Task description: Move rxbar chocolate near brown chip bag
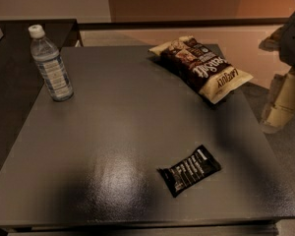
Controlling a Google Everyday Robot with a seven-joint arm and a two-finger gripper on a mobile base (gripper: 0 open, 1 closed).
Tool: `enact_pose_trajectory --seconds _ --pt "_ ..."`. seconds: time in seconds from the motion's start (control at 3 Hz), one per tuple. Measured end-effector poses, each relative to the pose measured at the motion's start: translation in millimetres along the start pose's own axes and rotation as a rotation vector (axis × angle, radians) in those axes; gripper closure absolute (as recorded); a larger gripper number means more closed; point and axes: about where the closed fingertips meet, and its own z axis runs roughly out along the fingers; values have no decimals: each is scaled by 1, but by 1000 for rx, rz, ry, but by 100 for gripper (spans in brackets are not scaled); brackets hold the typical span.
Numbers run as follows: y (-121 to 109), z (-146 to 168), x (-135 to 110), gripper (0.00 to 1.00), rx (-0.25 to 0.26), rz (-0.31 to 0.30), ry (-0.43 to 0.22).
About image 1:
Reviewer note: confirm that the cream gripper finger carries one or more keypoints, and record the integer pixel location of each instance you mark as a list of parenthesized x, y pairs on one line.
[(280, 106), (272, 42)]

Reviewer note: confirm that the black rxbar chocolate wrapper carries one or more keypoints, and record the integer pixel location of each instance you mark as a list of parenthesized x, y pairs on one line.
[(189, 171)]

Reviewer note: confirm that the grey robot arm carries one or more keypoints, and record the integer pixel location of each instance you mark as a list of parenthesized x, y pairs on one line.
[(287, 43)]

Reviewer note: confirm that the brown chip bag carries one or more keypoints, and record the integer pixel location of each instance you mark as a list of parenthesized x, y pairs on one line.
[(203, 70)]

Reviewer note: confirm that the clear plastic water bottle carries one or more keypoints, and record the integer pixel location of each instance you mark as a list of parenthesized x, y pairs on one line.
[(49, 62)]

